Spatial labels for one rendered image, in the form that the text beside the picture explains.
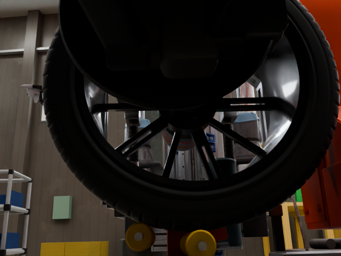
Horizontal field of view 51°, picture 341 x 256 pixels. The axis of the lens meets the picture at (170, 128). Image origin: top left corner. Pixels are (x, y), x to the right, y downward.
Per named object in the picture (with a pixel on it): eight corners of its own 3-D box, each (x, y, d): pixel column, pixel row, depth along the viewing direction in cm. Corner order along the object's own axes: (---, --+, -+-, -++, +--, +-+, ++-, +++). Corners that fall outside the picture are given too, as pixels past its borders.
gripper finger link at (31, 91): (22, 94, 166) (40, 98, 172) (22, 82, 167) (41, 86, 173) (19, 96, 168) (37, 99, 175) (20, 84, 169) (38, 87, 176)
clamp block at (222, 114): (223, 117, 122) (222, 102, 123) (219, 125, 130) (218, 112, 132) (237, 117, 122) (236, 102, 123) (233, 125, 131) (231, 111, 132)
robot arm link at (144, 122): (125, 142, 157) (126, 114, 161) (124, 150, 169) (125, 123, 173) (152, 143, 159) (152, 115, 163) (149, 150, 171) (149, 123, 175)
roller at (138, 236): (123, 252, 70) (124, 221, 71) (134, 248, 98) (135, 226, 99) (152, 251, 70) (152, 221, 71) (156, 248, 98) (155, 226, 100)
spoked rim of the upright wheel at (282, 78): (323, 7, 83) (284, 220, 68) (289, 56, 105) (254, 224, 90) (119, -44, 86) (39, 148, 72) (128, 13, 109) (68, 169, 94)
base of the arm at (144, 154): (125, 171, 168) (125, 151, 171) (157, 169, 167) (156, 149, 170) (117, 164, 154) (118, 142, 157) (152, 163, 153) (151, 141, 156)
